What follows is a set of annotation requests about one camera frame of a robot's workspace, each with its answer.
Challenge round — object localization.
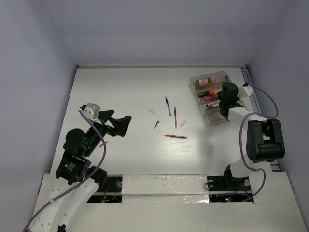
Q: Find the clear plastic organizer tray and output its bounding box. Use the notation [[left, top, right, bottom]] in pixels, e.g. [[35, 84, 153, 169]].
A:
[[189, 71, 231, 127]]

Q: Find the white pen blue cap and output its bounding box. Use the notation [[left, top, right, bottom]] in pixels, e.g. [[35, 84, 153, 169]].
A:
[[207, 105, 219, 109]]

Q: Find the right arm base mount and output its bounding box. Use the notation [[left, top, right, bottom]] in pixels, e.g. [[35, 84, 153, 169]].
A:
[[203, 175, 253, 203]]

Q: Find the white foam front board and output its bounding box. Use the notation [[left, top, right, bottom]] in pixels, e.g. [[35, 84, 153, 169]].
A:
[[24, 172, 305, 232]]

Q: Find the red gel pen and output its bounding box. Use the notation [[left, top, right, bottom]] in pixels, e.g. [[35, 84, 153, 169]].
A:
[[164, 134, 187, 139]]

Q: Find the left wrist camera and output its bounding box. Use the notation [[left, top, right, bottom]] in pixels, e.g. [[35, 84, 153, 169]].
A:
[[79, 103, 100, 120]]

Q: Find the pink black highlighter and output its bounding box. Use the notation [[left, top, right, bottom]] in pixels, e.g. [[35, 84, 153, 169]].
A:
[[203, 95, 218, 101]]

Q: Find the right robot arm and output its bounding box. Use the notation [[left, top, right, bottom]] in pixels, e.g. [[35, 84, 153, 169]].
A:
[[218, 82, 285, 189]]

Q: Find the dark blue ballpoint pen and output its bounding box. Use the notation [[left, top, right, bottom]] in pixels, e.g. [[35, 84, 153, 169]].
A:
[[165, 96, 172, 116]]

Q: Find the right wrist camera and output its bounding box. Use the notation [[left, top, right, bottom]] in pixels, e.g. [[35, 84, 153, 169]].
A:
[[242, 83, 253, 97]]

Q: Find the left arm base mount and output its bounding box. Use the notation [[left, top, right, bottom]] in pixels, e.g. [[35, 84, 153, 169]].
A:
[[87, 175, 123, 203]]

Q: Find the orange black highlighter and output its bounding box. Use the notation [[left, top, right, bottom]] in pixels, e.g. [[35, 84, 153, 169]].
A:
[[198, 90, 215, 98]]

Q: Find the red ballpoint pen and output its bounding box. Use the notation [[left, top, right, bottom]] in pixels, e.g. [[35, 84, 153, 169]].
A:
[[174, 107, 178, 128]]

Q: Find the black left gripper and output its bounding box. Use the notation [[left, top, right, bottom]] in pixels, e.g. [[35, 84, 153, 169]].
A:
[[84, 109, 132, 156]]

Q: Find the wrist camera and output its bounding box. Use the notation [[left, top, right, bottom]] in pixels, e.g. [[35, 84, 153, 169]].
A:
[[79, 103, 100, 120], [242, 83, 253, 97]]

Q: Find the white pen red cap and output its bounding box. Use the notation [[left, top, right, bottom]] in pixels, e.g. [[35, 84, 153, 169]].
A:
[[206, 101, 220, 107]]

